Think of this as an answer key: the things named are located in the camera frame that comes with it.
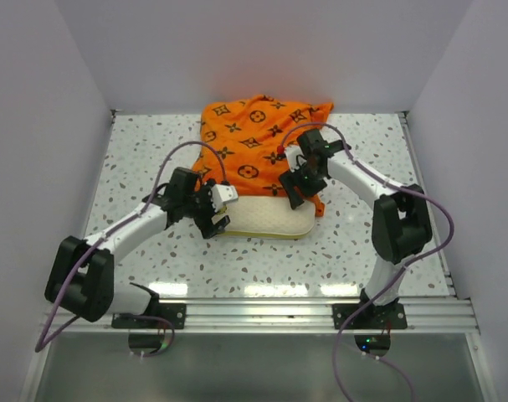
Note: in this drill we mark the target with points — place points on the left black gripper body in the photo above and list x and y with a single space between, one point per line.
199 206

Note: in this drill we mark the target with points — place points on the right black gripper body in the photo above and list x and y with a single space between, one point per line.
305 175

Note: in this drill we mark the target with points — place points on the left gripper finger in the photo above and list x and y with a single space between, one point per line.
208 230
221 221

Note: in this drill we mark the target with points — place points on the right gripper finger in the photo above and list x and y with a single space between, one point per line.
310 193
288 184

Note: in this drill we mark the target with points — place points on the cream pillow yellow edge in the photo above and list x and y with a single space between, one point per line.
269 217

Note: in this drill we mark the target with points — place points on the orange patterned pillowcase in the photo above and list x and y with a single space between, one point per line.
246 134

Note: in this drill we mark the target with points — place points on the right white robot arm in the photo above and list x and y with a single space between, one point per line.
401 225

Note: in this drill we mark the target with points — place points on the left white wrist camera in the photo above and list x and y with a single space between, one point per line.
222 195

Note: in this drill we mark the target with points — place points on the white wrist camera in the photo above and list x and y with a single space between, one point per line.
222 195
293 155

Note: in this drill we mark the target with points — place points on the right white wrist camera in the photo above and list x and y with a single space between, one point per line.
293 155

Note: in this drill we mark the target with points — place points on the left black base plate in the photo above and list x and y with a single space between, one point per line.
157 316

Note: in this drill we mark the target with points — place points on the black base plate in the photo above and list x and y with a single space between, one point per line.
391 316
157 316

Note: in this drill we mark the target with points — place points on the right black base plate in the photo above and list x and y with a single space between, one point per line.
391 316

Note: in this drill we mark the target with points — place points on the aluminium mounting rail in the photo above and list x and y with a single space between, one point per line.
312 315

